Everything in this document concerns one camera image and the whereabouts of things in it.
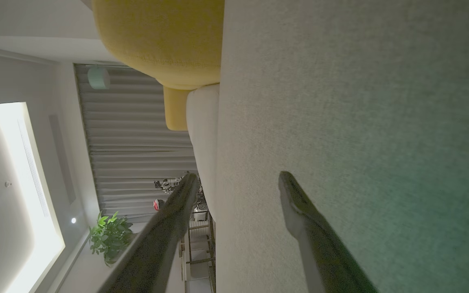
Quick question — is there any grey sofa back cushion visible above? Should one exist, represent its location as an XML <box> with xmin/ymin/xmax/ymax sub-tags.
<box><xmin>186</xmin><ymin>83</ymin><xmax>221</xmax><ymax>222</ymax></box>

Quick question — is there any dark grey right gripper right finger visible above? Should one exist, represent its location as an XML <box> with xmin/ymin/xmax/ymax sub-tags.
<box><xmin>278</xmin><ymin>171</ymin><xmax>379</xmax><ymax>293</ymax></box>

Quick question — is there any metal frame shelf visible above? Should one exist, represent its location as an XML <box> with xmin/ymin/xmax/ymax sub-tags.
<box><xmin>179</xmin><ymin>210</ymin><xmax>217</xmax><ymax>293</ymax></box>

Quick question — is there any grey pleated curtain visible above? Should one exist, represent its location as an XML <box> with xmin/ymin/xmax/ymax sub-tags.
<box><xmin>74</xmin><ymin>63</ymin><xmax>198</xmax><ymax>224</ymax></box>

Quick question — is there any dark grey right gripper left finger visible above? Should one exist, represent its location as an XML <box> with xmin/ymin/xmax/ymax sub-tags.
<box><xmin>96</xmin><ymin>173</ymin><xmax>201</xmax><ymax>293</ymax></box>

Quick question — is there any pale green cylinder lamp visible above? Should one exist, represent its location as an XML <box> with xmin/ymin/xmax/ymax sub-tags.
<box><xmin>87</xmin><ymin>65</ymin><xmax>111</xmax><ymax>90</ymax></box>

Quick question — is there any long ceiling air vent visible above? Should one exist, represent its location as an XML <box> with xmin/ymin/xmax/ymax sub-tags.
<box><xmin>17</xmin><ymin>119</ymin><xmax>51</xmax><ymax>218</ymax></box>

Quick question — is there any green potted plant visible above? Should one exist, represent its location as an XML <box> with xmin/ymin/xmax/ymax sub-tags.
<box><xmin>88</xmin><ymin>210</ymin><xmax>134</xmax><ymax>267</ymax></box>

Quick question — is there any small yellow sofa cushion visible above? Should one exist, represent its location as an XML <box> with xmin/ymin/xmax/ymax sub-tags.
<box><xmin>163</xmin><ymin>85</ymin><xmax>191</xmax><ymax>131</ymax></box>

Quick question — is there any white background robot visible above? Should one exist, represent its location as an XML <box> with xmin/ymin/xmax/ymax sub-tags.
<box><xmin>154</xmin><ymin>171</ymin><xmax>190</xmax><ymax>194</ymax></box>

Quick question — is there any large yellow sofa cushion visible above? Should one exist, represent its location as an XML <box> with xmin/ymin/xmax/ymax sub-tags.
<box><xmin>91</xmin><ymin>0</ymin><xmax>225</xmax><ymax>91</ymax></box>

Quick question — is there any grey fabric sofa seat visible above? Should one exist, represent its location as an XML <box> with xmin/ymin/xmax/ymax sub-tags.
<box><xmin>214</xmin><ymin>0</ymin><xmax>469</xmax><ymax>293</ymax></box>

